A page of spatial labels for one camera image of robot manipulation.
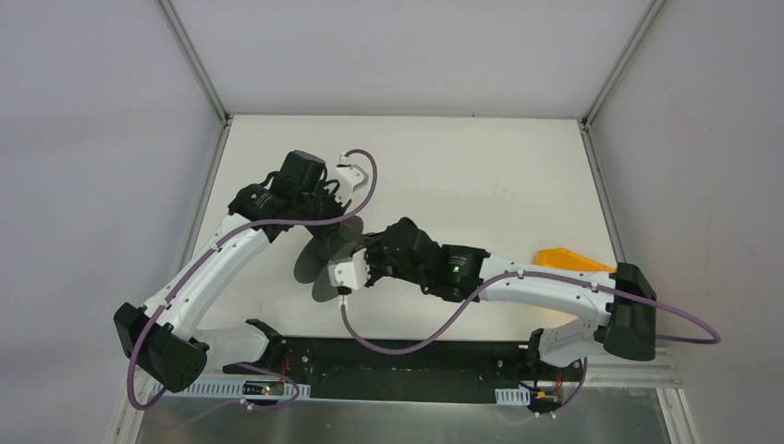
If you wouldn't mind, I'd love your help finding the dark grey perforated spool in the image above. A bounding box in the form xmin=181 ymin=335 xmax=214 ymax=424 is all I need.
xmin=293 ymin=216 xmax=364 ymax=302

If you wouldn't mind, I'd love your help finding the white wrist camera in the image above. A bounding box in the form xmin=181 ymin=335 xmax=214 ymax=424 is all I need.
xmin=330 ymin=154 xmax=370 ymax=204
xmin=327 ymin=252 xmax=369 ymax=295

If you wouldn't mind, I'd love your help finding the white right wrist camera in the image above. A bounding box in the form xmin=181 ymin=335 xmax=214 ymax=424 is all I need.
xmin=327 ymin=252 xmax=369 ymax=295

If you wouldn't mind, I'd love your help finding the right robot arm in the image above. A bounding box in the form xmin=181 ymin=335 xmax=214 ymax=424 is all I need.
xmin=347 ymin=217 xmax=656 ymax=379

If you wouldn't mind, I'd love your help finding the aluminium frame post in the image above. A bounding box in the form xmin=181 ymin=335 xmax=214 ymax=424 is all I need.
xmin=581 ymin=0 xmax=668 ymax=131
xmin=155 ymin=0 xmax=231 ymax=127

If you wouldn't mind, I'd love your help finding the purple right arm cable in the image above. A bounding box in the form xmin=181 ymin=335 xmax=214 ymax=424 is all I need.
xmin=338 ymin=269 xmax=723 ymax=358

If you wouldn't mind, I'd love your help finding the right white cable duct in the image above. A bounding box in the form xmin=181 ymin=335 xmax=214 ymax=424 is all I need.
xmin=495 ymin=386 xmax=531 ymax=406

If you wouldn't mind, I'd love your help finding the left aluminium frame post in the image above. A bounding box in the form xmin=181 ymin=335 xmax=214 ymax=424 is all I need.
xmin=155 ymin=0 xmax=231 ymax=127

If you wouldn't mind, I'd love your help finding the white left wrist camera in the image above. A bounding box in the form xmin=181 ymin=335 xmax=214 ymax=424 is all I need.
xmin=330 ymin=154 xmax=370 ymax=204

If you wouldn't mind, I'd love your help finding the right aluminium frame post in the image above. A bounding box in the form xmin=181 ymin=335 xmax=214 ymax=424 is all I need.
xmin=581 ymin=0 xmax=668 ymax=131

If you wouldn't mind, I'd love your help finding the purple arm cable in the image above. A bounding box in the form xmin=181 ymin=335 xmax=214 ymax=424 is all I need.
xmin=126 ymin=148 xmax=379 ymax=412
xmin=338 ymin=269 xmax=723 ymax=358

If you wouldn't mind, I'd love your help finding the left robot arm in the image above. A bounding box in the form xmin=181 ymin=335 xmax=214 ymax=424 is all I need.
xmin=113 ymin=150 xmax=377 ymax=393

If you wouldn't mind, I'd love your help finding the white cable duct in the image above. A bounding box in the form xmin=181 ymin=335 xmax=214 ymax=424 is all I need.
xmin=495 ymin=386 xmax=531 ymax=406
xmin=165 ymin=376 xmax=311 ymax=401

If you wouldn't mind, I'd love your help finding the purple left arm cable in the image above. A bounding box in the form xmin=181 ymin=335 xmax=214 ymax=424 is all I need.
xmin=126 ymin=148 xmax=379 ymax=412

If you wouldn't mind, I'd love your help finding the left white cable duct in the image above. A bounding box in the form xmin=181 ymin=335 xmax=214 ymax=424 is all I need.
xmin=165 ymin=376 xmax=311 ymax=401

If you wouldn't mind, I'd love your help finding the yellow plastic bin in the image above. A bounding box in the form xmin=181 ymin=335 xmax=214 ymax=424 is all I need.
xmin=533 ymin=247 xmax=616 ymax=272

